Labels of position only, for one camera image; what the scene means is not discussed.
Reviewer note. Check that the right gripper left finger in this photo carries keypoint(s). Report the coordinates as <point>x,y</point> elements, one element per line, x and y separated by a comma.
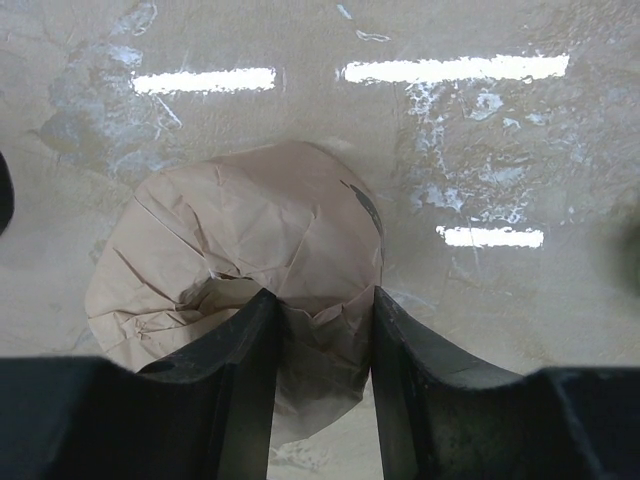
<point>217,422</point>

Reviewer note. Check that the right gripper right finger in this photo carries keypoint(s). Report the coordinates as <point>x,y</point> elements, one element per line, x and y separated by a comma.
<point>442,412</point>

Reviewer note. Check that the brown paper roll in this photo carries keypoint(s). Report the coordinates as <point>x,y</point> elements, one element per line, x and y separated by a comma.
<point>195,243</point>

